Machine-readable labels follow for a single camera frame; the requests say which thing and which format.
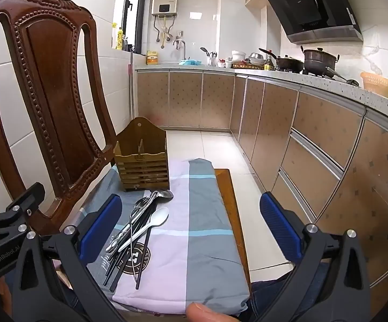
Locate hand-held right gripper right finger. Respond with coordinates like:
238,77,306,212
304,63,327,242
254,192,372,322

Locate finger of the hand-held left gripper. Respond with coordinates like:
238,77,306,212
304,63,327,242
0,183,45,239

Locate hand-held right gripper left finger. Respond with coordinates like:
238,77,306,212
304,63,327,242
11,194,127,322

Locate metal fork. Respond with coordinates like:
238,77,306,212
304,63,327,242
106,191,159,254
108,196,154,252

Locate white plastic spoon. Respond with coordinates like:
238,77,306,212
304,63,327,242
115,207,170,252

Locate wooden utensil holder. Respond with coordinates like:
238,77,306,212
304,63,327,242
113,117,170,192

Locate metal ladle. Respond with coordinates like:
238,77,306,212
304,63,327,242
106,189,175,254

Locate person's right hand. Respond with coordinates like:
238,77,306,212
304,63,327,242
185,302,230,322

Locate person's blue jeans leg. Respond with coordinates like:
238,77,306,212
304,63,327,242
241,262,330,322

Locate kitchen base cabinet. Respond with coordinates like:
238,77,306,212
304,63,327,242
135,64,388,309

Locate carved wooden chair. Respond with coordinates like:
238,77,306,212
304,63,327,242
0,0,117,239

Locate gas stove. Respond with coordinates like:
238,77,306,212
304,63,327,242
276,67,335,78

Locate metal cooking utensil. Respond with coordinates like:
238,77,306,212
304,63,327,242
326,67,360,86

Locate black wok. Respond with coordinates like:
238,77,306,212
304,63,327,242
259,49,305,72

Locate dark cooking pot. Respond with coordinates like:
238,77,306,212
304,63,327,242
301,46,339,74

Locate orange plastic basket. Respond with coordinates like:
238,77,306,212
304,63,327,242
360,71,388,100

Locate metal faucet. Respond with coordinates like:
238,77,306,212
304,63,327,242
172,38,187,60

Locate water heater pipes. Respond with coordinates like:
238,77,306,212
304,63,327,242
154,16,176,49

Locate dark framed window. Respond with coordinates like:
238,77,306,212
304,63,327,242
122,0,148,56

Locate black range hood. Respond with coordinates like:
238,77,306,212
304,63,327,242
260,0,364,44

